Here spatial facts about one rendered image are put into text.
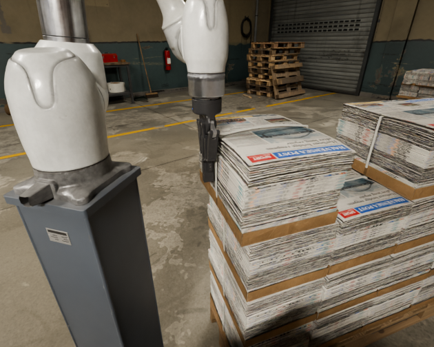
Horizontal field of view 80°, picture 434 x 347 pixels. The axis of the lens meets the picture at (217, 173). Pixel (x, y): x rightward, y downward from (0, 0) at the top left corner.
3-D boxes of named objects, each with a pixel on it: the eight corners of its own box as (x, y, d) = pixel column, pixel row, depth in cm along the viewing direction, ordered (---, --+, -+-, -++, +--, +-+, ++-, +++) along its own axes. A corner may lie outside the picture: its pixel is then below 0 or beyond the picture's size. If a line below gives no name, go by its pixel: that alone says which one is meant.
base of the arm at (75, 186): (-8, 203, 51) (-20, 178, 48) (75, 160, 70) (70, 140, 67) (67, 218, 46) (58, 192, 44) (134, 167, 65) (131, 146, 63)
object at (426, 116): (342, 105, 103) (342, 102, 103) (396, 100, 111) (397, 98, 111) (435, 132, 72) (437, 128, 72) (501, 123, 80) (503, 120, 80)
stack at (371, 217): (209, 317, 135) (205, 177, 97) (377, 261, 169) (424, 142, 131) (238, 405, 102) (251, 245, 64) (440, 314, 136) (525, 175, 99)
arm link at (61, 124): (17, 177, 48) (-35, 48, 38) (43, 145, 64) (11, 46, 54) (109, 166, 53) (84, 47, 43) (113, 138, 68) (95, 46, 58)
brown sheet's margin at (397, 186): (329, 155, 113) (331, 146, 112) (380, 149, 121) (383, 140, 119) (410, 201, 81) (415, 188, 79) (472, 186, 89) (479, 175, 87)
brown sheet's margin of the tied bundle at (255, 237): (218, 211, 76) (219, 198, 74) (301, 193, 85) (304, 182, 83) (240, 248, 63) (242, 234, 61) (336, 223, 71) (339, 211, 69)
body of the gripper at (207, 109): (226, 98, 62) (226, 135, 66) (215, 93, 69) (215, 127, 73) (196, 100, 59) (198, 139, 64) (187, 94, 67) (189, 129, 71)
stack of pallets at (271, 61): (273, 88, 806) (277, 41, 747) (299, 92, 743) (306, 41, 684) (243, 93, 727) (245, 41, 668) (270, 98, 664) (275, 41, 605)
